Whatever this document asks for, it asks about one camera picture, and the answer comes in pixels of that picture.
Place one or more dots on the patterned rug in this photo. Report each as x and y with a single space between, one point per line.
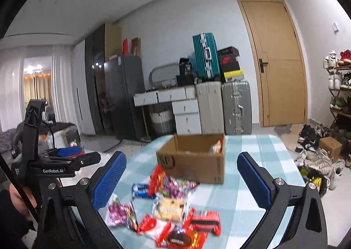
123 144

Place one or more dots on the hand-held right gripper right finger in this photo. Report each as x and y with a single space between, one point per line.
255 180

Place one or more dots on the white drawer cabinet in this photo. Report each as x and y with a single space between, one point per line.
187 117

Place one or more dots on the white desk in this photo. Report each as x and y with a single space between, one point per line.
153 96

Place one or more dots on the wooden shoe rack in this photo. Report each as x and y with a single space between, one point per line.
341 117

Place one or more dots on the small cardboard box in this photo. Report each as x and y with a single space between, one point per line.
330 149

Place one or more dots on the beige suitcase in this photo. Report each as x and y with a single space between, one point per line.
209 107

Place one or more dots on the person's left forearm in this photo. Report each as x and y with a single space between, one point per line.
12 229

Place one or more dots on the purple candy packet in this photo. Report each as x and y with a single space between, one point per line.
120 212
179 186

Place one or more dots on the yellow box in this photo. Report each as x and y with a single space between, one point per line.
233 75

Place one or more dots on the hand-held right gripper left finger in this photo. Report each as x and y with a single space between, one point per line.
109 180

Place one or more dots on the red dark cookie packet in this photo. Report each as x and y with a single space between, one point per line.
179 238

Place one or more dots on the silver suitcase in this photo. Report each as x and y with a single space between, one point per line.
237 107

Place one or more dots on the black red shoe box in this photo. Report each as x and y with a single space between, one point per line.
229 64

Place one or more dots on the red bag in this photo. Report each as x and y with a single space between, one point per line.
125 47

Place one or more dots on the brown paper bag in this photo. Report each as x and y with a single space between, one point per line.
135 47

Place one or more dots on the white curtains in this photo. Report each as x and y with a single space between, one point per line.
11 87

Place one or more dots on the grey door mat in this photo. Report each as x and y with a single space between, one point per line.
282 129

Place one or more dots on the blue cookie packet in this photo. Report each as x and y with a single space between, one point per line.
141 190

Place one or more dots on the white sneakers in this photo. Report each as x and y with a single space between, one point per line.
330 59

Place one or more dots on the clear beige pastry packet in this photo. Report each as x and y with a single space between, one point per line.
168 209

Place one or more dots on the orange snack packet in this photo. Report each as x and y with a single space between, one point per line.
215 148

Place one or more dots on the pile of shoes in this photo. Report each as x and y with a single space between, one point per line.
315 161

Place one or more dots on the dark wardrobe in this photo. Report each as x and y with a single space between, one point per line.
96 79

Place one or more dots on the red sneakers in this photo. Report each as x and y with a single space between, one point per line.
345 57

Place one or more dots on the wooden door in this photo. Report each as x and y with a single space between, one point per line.
274 79

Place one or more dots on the white light switch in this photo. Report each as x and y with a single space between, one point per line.
336 27

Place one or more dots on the teal suitcase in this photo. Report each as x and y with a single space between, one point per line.
205 55

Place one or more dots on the red and white snack packet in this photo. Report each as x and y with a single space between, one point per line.
146 224

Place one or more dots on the brown cardboard box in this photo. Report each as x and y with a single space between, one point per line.
192 166

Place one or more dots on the grey arched mirror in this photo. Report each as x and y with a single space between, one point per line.
164 72

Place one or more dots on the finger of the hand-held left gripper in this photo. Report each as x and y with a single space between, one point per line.
87 159
68 151

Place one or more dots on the person's left hand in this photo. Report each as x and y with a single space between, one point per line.
20 202

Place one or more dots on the black gift bag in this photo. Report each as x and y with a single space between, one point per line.
185 66

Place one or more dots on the red chocolate bar packet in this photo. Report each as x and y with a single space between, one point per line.
205 223

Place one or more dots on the grey white laundry basket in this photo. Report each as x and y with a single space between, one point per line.
161 124

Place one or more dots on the dark grey fridge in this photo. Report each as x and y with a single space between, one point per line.
124 95

